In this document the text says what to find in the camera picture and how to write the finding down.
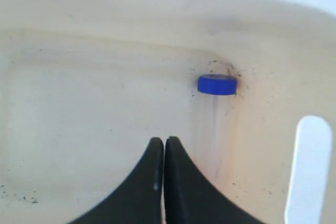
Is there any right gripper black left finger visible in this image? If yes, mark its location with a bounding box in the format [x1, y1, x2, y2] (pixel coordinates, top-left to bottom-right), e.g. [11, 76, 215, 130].
[72, 137, 163, 223]

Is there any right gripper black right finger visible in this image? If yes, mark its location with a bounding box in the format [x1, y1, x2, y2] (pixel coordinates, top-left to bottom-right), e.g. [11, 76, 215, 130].
[163, 136, 259, 223]

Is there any cream bin WORLD checker print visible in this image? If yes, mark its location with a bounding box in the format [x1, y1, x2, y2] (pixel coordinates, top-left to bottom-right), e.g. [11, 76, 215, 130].
[1, 0, 335, 223]

